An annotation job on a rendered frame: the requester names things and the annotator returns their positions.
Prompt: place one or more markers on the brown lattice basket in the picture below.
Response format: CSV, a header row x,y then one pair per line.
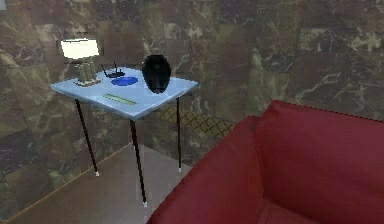
x,y
200,121

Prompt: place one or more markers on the pale blue side table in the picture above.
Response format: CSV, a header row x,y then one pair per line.
x,y
146,100

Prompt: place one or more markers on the black vase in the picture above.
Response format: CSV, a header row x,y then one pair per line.
x,y
156,73

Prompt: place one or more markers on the green ruler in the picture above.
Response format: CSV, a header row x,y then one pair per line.
x,y
119,99

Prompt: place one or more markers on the blue plate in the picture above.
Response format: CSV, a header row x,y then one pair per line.
x,y
124,81

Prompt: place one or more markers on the red sofa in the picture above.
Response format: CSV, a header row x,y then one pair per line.
x,y
300,166

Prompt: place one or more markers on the white shade table lamp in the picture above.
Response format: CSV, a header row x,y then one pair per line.
x,y
81,53

